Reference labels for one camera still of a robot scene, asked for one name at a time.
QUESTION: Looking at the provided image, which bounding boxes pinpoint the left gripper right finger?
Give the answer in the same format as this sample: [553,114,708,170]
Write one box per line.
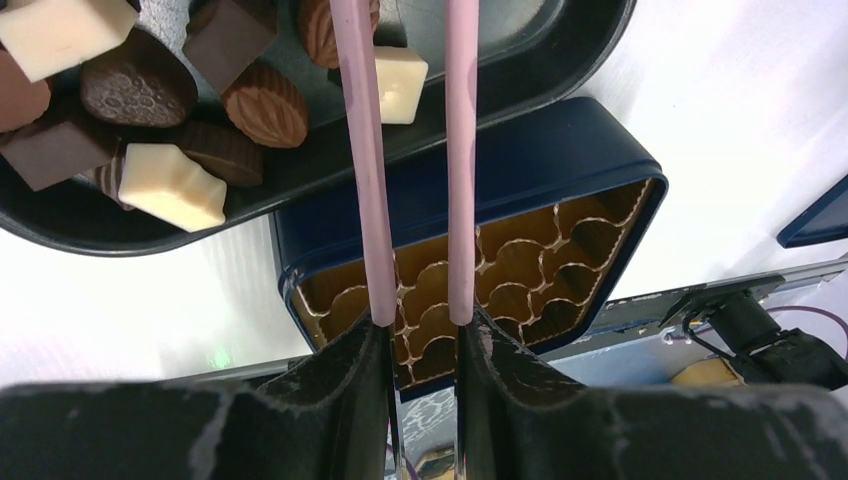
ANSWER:
[456,310,847,479]

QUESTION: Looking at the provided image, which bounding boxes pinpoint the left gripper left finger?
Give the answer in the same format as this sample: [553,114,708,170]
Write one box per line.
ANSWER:
[1,315,392,479]

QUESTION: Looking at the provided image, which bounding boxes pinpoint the blue chocolate box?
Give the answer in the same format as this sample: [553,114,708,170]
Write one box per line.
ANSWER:
[273,98,668,400]

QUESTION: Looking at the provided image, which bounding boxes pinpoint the pink silicone tongs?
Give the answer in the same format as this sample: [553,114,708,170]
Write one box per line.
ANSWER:
[330,1,480,327]

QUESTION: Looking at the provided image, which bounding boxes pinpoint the brown leaf chocolate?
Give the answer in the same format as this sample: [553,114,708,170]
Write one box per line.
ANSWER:
[221,62,309,149]

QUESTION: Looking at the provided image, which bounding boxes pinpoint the white cube chocolate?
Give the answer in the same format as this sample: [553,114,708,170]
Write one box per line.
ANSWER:
[375,46,429,125]

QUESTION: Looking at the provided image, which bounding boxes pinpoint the black chocolate tray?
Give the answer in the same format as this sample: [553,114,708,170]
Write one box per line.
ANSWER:
[1,1,635,257]

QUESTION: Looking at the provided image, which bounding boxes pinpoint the dark oval chocolate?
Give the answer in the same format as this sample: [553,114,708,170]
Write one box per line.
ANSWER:
[79,27,198,128]

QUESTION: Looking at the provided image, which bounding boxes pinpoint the dark square chocolate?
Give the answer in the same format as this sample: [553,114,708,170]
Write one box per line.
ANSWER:
[182,0,278,94]

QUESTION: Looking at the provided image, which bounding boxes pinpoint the white square chocolate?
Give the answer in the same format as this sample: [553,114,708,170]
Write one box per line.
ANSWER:
[1,0,139,82]

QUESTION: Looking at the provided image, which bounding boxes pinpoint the blue box lid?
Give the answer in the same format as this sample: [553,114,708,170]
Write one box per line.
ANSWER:
[776,177,847,249]

